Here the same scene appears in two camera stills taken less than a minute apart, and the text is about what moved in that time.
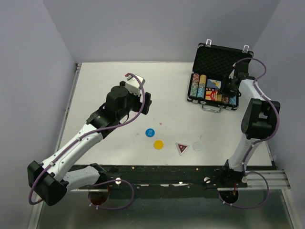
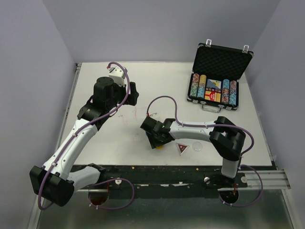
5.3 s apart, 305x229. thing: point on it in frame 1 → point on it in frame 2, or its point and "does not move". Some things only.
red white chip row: [195, 85] does not move
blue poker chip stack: [200, 91] does not move
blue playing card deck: [211, 83] does not move
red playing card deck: [213, 95] does not move
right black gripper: [225, 92] → [154, 142]
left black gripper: [147, 103] → [131, 98]
